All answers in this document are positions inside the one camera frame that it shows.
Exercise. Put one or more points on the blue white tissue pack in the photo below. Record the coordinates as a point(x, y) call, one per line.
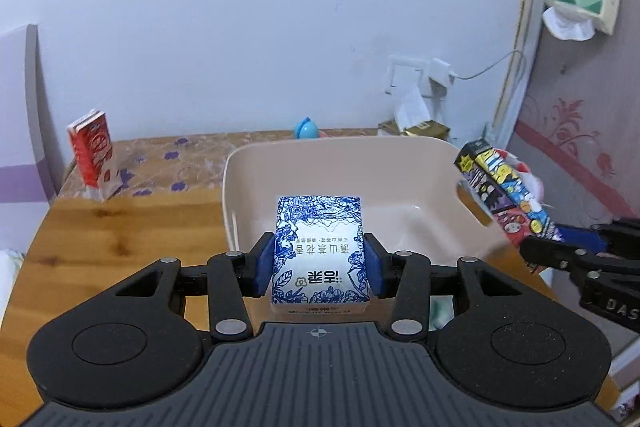
point(318, 263)

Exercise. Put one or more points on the white door frame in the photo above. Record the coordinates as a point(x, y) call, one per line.
point(520, 67)

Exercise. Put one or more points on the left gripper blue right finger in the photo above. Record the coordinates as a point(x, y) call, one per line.
point(397, 273)

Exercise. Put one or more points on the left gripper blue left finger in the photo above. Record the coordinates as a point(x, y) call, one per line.
point(252, 270)

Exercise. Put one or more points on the white wall socket plate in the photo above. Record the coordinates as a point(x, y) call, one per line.
point(404, 72)

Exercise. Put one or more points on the white purple headboard panel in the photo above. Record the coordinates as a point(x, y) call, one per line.
point(27, 189)

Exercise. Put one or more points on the colourful cartoon card box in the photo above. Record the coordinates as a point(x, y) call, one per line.
point(497, 179)

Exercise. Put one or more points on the red white milk carton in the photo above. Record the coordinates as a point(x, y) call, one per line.
point(94, 154)

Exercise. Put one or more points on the white charger plug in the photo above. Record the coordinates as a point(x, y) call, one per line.
point(440, 72)

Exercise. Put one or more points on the beige plastic storage bin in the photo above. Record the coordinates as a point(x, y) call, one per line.
point(411, 194)

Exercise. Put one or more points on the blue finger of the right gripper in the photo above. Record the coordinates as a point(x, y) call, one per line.
point(587, 239)

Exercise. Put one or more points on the blue round toy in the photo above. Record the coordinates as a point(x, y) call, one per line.
point(306, 129)

